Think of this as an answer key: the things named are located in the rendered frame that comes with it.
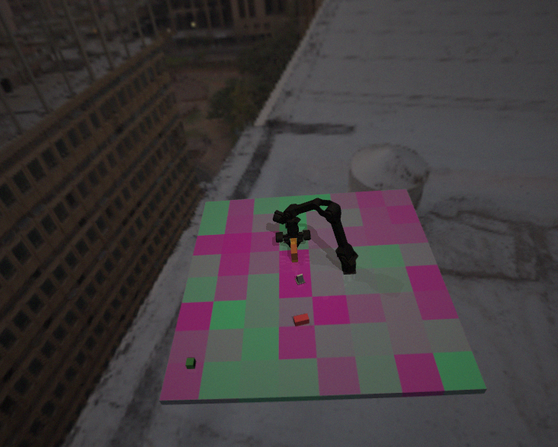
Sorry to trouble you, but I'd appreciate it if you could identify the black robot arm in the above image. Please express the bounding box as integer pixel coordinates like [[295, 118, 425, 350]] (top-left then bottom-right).
[[273, 198, 358, 275]]

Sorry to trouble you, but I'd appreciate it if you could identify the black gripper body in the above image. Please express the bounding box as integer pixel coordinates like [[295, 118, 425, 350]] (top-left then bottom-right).
[[276, 227, 311, 243]]

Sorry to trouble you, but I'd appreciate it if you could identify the orange long bar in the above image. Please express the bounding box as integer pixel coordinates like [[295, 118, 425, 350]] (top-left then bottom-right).
[[290, 238, 298, 262]]

